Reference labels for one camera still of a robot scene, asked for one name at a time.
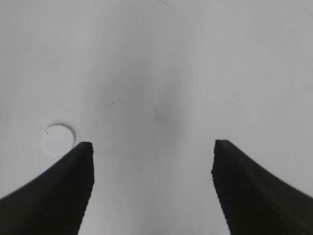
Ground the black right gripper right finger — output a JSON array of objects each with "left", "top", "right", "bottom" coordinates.
[{"left": 211, "top": 140, "right": 313, "bottom": 235}]

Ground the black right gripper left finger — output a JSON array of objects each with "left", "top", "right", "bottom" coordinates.
[{"left": 0, "top": 142, "right": 94, "bottom": 235}]

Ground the white bottle cap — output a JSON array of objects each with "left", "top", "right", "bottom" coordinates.
[{"left": 41, "top": 124, "right": 76, "bottom": 158}]

